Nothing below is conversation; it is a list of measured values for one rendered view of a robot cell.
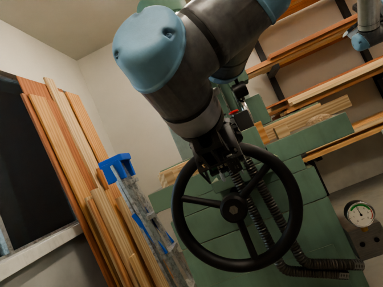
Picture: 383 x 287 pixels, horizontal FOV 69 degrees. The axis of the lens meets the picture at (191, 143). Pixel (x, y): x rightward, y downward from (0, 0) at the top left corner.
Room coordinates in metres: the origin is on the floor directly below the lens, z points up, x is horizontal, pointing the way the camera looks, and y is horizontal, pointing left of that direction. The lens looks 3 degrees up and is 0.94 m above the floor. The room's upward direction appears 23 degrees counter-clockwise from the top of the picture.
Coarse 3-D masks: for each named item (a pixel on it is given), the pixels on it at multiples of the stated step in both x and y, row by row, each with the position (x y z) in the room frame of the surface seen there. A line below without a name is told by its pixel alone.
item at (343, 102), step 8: (344, 96) 0.88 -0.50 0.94; (328, 104) 0.89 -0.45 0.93; (336, 104) 0.89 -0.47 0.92; (344, 104) 0.88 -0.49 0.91; (312, 112) 0.90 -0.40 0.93; (320, 112) 0.90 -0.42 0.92; (328, 112) 0.89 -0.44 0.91; (336, 112) 0.89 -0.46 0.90; (288, 120) 0.91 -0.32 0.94; (296, 120) 0.91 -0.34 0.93; (304, 120) 0.91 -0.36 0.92; (272, 128) 0.92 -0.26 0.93; (288, 128) 0.92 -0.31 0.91; (296, 128) 0.91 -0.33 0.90; (272, 136) 0.93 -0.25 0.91
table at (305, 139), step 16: (304, 128) 0.78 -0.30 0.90; (320, 128) 0.75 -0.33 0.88; (336, 128) 0.75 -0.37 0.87; (352, 128) 0.74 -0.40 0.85; (272, 144) 0.78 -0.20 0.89; (288, 144) 0.77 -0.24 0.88; (304, 144) 0.76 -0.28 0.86; (320, 144) 0.76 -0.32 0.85; (192, 176) 0.83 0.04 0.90; (160, 192) 0.84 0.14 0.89; (192, 192) 0.83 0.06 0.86; (160, 208) 0.85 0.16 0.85
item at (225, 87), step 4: (220, 84) 1.13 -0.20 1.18; (224, 84) 1.13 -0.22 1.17; (228, 84) 1.13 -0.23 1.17; (224, 88) 1.13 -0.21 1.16; (228, 88) 1.13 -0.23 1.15; (224, 92) 1.13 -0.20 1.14; (228, 92) 1.13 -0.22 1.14; (228, 96) 1.13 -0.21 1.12; (232, 96) 1.13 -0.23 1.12; (228, 100) 1.13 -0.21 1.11; (232, 100) 1.13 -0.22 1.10; (228, 104) 1.13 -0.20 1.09; (232, 104) 1.13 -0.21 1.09; (236, 104) 1.13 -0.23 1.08; (232, 108) 1.13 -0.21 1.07; (236, 108) 1.13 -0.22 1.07
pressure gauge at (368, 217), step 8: (352, 200) 0.72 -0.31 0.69; (360, 200) 0.71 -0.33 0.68; (344, 208) 0.72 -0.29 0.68; (352, 208) 0.70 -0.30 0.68; (360, 208) 0.69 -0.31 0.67; (368, 208) 0.69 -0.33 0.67; (352, 216) 0.70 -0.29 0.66; (360, 216) 0.70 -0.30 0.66; (368, 216) 0.69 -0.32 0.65; (352, 224) 0.70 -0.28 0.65; (360, 224) 0.70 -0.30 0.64; (368, 224) 0.69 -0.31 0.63
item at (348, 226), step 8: (344, 216) 0.83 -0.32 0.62; (344, 224) 0.78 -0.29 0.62; (376, 224) 0.72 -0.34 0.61; (352, 232) 0.73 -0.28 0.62; (360, 232) 0.72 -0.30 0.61; (368, 232) 0.72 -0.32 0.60; (376, 232) 0.72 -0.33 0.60; (352, 240) 0.73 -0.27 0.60; (360, 240) 0.73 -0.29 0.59; (368, 240) 0.72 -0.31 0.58; (376, 240) 0.72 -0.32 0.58; (352, 248) 0.76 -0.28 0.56; (360, 248) 0.73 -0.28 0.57; (368, 248) 0.72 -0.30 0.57; (376, 248) 0.72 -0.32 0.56; (360, 256) 0.73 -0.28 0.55; (368, 256) 0.73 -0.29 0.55; (376, 256) 0.72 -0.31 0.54
